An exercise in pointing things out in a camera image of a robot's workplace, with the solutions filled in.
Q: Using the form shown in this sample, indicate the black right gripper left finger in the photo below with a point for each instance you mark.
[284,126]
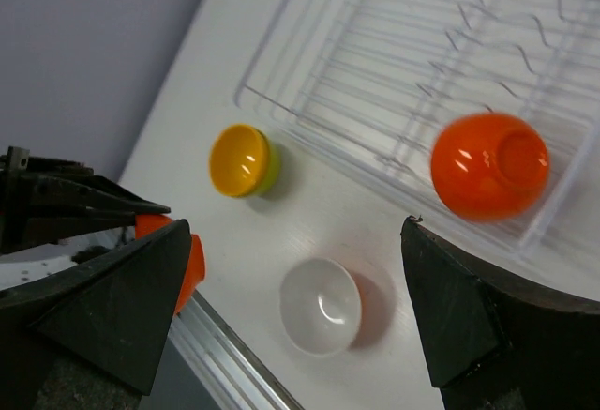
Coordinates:
[112,313]

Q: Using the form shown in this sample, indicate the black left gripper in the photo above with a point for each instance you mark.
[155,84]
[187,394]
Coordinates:
[44,200]

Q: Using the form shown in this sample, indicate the white bowl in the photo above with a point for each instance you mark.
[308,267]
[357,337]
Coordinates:
[320,307]

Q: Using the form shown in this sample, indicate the orange bowl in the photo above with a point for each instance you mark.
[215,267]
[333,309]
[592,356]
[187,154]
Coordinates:
[196,268]

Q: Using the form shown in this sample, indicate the green bowl under yellow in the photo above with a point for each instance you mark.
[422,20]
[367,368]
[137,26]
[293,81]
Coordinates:
[272,171]

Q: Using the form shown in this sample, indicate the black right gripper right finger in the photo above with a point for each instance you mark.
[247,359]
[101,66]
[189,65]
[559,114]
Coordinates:
[495,340]

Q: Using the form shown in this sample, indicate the aluminium table edge rail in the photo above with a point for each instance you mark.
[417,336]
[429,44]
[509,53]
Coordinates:
[226,367]

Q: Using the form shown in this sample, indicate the orange bowl carried to rack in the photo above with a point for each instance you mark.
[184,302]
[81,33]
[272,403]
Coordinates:
[488,167]

